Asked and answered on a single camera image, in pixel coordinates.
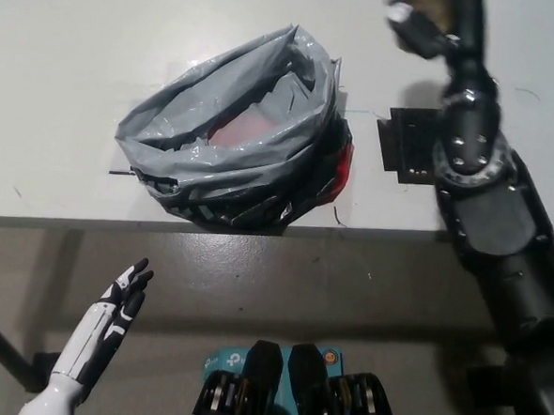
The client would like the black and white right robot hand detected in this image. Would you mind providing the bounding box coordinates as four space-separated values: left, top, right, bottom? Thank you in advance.
380 0 492 73

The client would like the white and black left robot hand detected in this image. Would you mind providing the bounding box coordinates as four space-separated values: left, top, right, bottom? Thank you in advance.
51 252 156 392

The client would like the beige protein shake bottle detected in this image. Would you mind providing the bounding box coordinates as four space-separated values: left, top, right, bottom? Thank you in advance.
399 0 462 34

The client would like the grey plastic bag bin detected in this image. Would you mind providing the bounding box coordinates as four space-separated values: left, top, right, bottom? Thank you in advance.
108 12 363 238

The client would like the black table leg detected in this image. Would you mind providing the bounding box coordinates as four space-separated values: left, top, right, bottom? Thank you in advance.
0 299 42 385

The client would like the black tape square marker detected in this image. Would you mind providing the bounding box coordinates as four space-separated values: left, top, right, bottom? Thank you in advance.
372 104 450 188

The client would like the black and teal robot torso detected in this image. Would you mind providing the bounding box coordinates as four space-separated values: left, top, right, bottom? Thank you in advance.
190 335 407 415

